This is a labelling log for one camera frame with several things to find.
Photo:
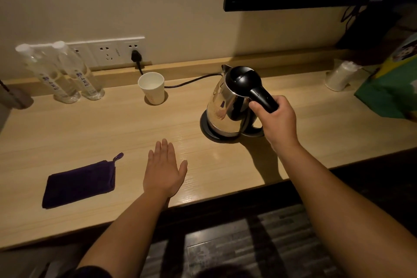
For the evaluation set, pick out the person's right hand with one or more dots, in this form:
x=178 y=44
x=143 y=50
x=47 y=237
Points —
x=279 y=123

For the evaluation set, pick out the person's left hand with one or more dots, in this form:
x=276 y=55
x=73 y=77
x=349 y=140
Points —
x=163 y=170

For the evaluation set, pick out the person's right fingers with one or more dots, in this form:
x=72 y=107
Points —
x=260 y=110

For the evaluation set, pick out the person's left thumb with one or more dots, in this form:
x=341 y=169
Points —
x=182 y=170

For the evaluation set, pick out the person's left middle finger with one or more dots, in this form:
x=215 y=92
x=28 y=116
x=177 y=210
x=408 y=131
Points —
x=164 y=152

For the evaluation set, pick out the person's left forearm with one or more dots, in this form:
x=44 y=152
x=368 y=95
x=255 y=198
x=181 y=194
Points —
x=125 y=235

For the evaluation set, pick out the person's right forearm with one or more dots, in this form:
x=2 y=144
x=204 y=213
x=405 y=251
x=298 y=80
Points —
x=345 y=212

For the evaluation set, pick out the black kettle base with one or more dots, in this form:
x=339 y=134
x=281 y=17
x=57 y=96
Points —
x=211 y=131

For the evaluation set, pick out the dark purple folded cloth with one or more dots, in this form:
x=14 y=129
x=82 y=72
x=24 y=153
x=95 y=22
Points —
x=78 y=184

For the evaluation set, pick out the black power plug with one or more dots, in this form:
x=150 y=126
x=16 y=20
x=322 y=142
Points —
x=136 y=56

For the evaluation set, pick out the clear plastic water bottle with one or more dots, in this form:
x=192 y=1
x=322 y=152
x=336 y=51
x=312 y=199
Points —
x=49 y=75
x=79 y=72

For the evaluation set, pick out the green yellow shopping bag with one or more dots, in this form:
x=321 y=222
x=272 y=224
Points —
x=391 y=88

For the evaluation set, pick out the grey object at table edge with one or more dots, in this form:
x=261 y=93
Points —
x=14 y=98

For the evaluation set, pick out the white wall socket panel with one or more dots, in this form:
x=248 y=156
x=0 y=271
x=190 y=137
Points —
x=107 y=53

